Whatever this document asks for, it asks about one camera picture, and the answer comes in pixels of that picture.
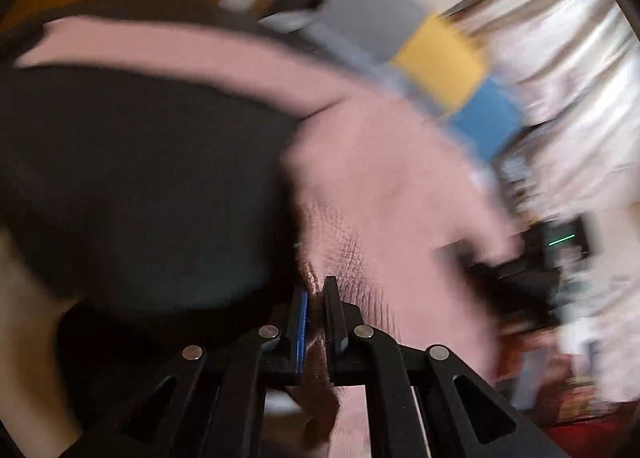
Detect pink knitted sweater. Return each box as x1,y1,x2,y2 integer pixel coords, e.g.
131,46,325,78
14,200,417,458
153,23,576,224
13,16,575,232
15,15,521,458

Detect floral striped curtain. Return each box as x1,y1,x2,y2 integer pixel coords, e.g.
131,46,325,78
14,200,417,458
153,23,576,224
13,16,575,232
450,0,640,404

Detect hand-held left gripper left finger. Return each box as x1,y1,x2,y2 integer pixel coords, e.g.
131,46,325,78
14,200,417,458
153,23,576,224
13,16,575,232
75,285,308,458

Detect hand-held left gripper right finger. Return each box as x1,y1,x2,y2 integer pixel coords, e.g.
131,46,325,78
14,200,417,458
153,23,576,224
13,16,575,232
324,276,571,458

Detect grey yellow blue chair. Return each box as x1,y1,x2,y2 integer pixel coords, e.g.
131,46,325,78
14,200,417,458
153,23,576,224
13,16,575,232
260,0,526,163

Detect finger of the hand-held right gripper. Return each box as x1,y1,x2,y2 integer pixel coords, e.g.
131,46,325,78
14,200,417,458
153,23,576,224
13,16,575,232
432,243,496,283

